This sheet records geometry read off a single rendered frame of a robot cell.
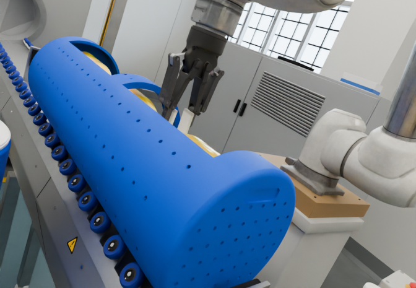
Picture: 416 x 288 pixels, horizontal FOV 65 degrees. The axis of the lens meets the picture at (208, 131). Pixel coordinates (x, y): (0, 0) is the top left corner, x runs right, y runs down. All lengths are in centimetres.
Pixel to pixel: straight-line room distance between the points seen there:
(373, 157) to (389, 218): 244
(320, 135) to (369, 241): 249
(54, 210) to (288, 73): 205
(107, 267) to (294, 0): 56
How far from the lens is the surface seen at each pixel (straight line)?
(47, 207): 92
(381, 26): 347
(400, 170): 102
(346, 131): 111
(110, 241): 67
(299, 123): 241
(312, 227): 106
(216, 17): 62
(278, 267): 115
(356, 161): 107
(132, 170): 55
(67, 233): 81
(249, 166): 49
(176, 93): 64
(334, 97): 229
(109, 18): 182
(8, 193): 152
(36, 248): 174
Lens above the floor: 138
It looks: 15 degrees down
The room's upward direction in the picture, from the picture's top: 22 degrees clockwise
